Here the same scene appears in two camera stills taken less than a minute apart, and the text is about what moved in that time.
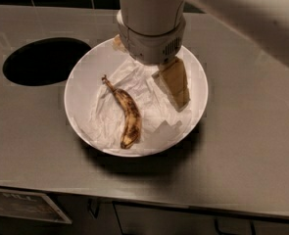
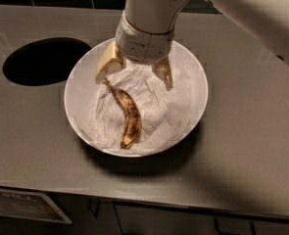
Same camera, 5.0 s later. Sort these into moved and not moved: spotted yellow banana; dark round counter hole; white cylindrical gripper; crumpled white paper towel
Moved: white cylindrical gripper
Not moved: dark round counter hole; crumpled white paper towel; spotted yellow banana
